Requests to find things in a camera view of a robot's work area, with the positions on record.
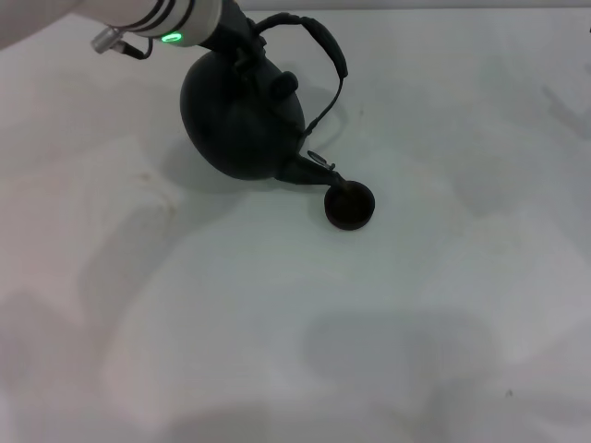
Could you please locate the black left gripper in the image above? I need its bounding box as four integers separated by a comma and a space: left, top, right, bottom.
202, 0, 267, 64

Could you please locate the small dark teacup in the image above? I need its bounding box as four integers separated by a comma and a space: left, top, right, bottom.
323, 180, 377, 231

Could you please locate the cable with metal connector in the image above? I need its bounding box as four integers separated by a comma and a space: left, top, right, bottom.
90, 26, 153, 61

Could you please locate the black round teapot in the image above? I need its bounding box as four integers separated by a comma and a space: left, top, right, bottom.
178, 12, 353, 190

